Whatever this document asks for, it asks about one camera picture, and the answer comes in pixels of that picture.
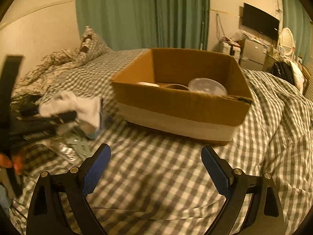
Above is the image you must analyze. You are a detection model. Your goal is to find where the black bag on chair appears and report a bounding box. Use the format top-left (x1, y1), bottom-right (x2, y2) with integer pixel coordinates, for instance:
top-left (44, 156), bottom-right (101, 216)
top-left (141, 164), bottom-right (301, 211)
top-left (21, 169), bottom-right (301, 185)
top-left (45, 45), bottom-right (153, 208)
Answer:
top-left (266, 61), bottom-right (295, 85)

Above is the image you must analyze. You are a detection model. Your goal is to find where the black wall television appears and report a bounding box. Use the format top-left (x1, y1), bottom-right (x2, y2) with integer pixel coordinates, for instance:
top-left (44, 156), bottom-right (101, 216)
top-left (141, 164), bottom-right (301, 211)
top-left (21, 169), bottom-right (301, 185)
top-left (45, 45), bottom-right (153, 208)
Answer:
top-left (242, 3), bottom-right (280, 41)

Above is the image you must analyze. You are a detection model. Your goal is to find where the checkered pillow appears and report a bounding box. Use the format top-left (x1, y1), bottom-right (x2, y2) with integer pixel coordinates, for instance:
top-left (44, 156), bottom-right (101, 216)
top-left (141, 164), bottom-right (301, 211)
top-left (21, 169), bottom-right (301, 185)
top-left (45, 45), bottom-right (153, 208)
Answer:
top-left (80, 25), bottom-right (113, 61)

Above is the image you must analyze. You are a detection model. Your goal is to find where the floral white duvet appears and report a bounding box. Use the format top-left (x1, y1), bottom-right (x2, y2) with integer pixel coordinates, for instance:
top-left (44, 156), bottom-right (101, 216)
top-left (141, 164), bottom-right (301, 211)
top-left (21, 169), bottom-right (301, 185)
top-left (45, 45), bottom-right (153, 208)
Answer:
top-left (12, 48), bottom-right (87, 101)

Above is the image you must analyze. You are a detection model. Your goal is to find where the small green curtain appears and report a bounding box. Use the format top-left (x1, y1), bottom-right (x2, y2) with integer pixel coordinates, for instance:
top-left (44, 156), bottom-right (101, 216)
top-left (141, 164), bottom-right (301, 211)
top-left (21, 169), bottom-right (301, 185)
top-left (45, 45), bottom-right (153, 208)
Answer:
top-left (282, 0), bottom-right (311, 65)

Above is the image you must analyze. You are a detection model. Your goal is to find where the silver foil blister pack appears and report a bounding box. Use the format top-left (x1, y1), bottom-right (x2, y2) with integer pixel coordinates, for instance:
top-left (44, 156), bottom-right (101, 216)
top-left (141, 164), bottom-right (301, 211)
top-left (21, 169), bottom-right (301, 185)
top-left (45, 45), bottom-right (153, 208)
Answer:
top-left (43, 128), bottom-right (92, 165)

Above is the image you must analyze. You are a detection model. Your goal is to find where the large green curtain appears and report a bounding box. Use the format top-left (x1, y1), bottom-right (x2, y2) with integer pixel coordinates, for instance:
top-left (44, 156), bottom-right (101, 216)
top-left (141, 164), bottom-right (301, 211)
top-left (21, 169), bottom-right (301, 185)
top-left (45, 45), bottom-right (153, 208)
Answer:
top-left (75, 0), bottom-right (210, 51)

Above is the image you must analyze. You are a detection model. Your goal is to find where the white tape roll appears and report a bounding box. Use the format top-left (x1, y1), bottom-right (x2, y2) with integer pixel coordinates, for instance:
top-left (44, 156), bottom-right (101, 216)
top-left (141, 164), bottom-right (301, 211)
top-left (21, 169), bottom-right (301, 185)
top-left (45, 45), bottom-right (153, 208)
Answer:
top-left (164, 84), bottom-right (189, 91)

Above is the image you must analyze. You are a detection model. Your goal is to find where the grey mini fridge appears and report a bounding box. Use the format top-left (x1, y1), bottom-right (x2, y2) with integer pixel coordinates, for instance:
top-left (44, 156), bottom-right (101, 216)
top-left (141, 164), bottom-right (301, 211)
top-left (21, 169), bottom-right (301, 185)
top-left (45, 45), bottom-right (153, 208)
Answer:
top-left (239, 38), bottom-right (267, 71)

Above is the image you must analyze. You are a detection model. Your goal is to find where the white mesh sock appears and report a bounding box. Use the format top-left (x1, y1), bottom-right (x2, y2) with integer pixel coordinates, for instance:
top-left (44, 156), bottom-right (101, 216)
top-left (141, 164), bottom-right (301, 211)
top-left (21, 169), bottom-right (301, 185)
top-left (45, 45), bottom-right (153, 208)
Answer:
top-left (39, 91), bottom-right (101, 133)

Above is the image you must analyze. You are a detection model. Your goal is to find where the white oval mirror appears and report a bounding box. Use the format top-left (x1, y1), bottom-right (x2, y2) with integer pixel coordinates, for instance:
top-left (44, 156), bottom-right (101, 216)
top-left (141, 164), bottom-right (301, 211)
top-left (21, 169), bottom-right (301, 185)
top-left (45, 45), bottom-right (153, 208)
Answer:
top-left (278, 28), bottom-right (296, 57)

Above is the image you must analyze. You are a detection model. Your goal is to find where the grey checkered bed cover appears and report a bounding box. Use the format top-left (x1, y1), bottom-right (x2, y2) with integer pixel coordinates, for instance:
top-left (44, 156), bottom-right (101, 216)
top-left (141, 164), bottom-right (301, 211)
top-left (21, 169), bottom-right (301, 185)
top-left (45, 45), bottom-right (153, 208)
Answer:
top-left (9, 48), bottom-right (313, 235)

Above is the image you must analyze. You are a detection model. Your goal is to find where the white suitcase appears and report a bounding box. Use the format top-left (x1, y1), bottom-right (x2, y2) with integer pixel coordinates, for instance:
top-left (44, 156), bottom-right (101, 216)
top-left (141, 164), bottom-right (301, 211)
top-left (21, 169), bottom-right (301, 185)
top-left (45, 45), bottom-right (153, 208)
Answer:
top-left (220, 41), bottom-right (241, 63)

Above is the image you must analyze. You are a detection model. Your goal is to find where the cardboard box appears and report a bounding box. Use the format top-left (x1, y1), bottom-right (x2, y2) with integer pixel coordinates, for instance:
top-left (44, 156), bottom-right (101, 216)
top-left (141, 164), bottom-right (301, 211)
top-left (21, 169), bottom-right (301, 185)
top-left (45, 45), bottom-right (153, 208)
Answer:
top-left (112, 48), bottom-right (253, 145)

